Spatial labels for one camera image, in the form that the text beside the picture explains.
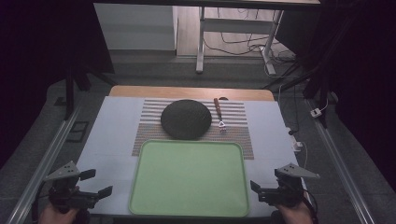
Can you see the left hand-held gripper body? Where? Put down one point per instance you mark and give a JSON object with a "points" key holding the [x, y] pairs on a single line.
{"points": [[63, 177]]}

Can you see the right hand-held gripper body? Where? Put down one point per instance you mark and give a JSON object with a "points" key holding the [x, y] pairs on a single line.
{"points": [[289, 196]]}

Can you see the person's right hand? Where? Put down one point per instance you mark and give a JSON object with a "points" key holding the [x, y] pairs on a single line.
{"points": [[295, 216]]}

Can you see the person's left hand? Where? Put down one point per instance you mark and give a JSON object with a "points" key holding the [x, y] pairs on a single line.
{"points": [[57, 217]]}

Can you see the white table cover sheet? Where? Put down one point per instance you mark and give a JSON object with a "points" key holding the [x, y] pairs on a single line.
{"points": [[109, 130]]}

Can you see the striped woven placemat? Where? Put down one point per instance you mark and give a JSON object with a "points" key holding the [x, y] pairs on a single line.
{"points": [[236, 137]]}

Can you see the green plastic tray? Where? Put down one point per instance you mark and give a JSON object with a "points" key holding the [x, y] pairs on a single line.
{"points": [[190, 177]]}

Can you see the white power adapter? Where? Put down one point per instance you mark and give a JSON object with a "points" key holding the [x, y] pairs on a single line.
{"points": [[315, 113]]}

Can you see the black tripod stand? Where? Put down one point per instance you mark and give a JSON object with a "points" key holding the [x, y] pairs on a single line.
{"points": [[69, 90], [320, 90]]}

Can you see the small dark half-round object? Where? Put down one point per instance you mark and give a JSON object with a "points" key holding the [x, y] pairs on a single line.
{"points": [[223, 98]]}

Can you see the black round plate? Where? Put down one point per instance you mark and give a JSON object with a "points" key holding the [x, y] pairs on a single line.
{"points": [[186, 119]]}

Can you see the white cabinet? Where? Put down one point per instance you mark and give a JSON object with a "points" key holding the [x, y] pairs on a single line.
{"points": [[134, 28]]}

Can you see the metal floor rail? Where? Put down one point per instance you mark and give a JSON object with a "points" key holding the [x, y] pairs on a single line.
{"points": [[43, 165], [339, 161]]}

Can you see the white desk frame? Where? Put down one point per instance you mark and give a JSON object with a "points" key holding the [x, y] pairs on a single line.
{"points": [[236, 25]]}

